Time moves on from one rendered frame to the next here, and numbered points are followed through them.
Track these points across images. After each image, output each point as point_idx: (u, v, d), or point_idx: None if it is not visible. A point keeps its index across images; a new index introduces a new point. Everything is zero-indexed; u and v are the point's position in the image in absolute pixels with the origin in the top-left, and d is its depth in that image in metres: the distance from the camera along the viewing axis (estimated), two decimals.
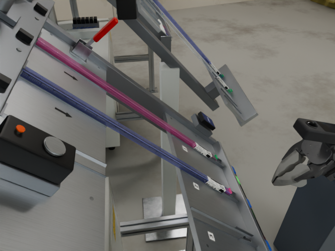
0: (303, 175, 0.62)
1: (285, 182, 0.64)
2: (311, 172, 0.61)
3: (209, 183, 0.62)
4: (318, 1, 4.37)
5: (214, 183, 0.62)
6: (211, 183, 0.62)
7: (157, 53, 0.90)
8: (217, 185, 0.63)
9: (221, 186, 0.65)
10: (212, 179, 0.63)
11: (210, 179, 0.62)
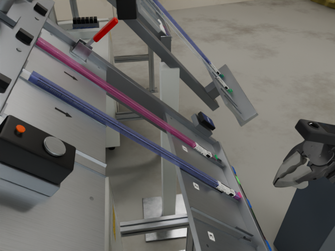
0: (305, 177, 0.61)
1: (287, 183, 0.64)
2: (313, 173, 0.61)
3: (219, 188, 0.63)
4: (318, 1, 4.37)
5: (224, 188, 0.64)
6: (222, 187, 0.64)
7: (157, 53, 0.90)
8: (227, 189, 0.65)
9: (231, 189, 0.66)
10: (222, 184, 0.65)
11: (221, 184, 0.64)
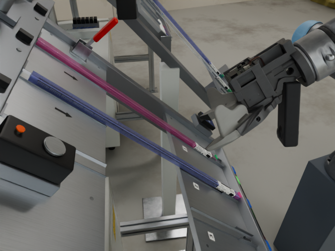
0: None
1: None
2: None
3: (219, 188, 0.63)
4: (318, 1, 4.37)
5: (224, 188, 0.64)
6: (222, 187, 0.64)
7: (157, 53, 0.90)
8: (227, 189, 0.65)
9: (231, 189, 0.66)
10: (222, 184, 0.65)
11: (221, 184, 0.64)
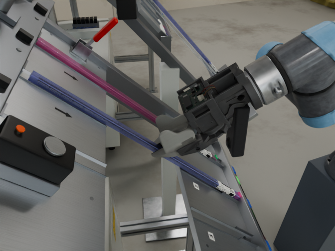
0: None
1: None
2: None
3: (219, 188, 0.63)
4: (318, 1, 4.37)
5: (224, 188, 0.64)
6: (222, 187, 0.64)
7: (157, 53, 0.90)
8: (227, 189, 0.65)
9: (231, 189, 0.66)
10: (223, 184, 0.65)
11: (221, 184, 0.64)
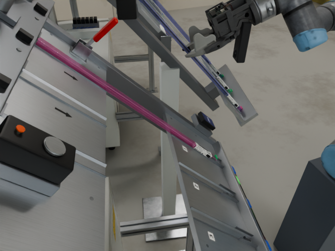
0: None
1: (193, 45, 0.84)
2: None
3: (229, 97, 0.92)
4: (318, 1, 4.37)
5: (232, 98, 0.92)
6: (230, 97, 0.92)
7: (157, 53, 0.90)
8: (234, 100, 0.93)
9: (236, 102, 0.94)
10: (231, 96, 0.93)
11: (230, 95, 0.92)
